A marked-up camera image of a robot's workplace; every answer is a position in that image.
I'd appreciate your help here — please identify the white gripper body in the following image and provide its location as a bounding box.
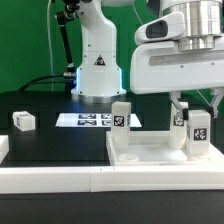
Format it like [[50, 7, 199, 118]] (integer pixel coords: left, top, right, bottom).
[[130, 11, 224, 94]]

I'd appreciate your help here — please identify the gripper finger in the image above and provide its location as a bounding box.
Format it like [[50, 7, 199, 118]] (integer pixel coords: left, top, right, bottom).
[[169, 91, 188, 120], [209, 87, 224, 118]]

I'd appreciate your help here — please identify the white square tabletop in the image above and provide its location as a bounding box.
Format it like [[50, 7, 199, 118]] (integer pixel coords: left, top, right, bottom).
[[106, 131, 224, 166]]

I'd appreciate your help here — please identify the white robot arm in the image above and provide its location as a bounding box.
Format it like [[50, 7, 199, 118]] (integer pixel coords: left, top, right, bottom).
[[63, 0, 224, 118]]

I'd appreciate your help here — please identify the white sheet with AprilTags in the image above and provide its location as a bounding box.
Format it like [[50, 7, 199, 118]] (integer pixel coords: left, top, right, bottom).
[[55, 112, 143, 129]]

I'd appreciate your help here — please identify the white U-shaped fence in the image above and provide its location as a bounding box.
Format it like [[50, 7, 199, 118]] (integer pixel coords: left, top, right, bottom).
[[0, 135, 224, 194]]

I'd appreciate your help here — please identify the black cable bundle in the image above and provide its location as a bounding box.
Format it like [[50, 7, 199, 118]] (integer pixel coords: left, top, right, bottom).
[[18, 73, 77, 93]]

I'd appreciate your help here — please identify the white thin cable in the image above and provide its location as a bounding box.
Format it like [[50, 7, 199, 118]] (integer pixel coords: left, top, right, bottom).
[[46, 0, 56, 92]]

